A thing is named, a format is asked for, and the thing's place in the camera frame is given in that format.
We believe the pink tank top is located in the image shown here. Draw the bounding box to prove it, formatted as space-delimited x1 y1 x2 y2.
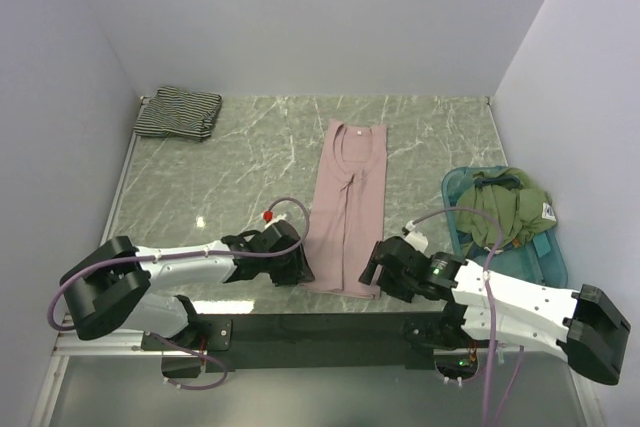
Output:
303 119 387 299

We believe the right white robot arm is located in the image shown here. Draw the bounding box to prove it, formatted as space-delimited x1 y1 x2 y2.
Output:
359 236 631 386

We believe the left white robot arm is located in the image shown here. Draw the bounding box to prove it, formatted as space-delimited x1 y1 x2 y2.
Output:
60 219 314 349

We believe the green tank top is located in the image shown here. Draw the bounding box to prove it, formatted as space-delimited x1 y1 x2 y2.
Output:
454 167 557 254

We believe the striped folded tank top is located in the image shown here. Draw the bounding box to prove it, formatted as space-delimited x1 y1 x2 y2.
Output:
134 86 223 142

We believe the black base beam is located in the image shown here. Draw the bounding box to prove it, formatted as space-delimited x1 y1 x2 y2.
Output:
139 311 499 378

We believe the teal plastic bin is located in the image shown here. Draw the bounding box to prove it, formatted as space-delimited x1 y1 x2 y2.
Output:
441 165 568 288

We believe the aluminium rail frame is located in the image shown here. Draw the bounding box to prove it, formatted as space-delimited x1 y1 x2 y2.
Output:
29 94 211 427

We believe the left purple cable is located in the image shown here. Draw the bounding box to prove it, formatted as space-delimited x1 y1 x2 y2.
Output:
47 196 311 391

